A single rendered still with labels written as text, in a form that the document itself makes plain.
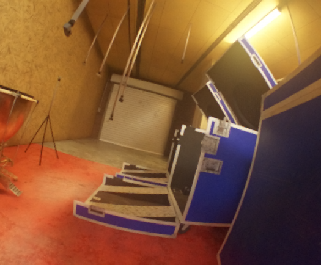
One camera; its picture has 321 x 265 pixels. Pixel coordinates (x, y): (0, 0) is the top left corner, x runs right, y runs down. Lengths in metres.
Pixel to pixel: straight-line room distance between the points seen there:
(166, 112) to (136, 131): 1.59
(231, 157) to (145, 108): 6.07
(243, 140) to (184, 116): 6.28
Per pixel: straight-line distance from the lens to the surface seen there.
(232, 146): 1.17
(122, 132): 6.93
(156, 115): 7.00
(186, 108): 7.47
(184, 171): 1.97
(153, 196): 1.74
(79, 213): 1.27
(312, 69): 0.55
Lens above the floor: 0.74
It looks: 2 degrees up
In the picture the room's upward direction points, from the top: 14 degrees clockwise
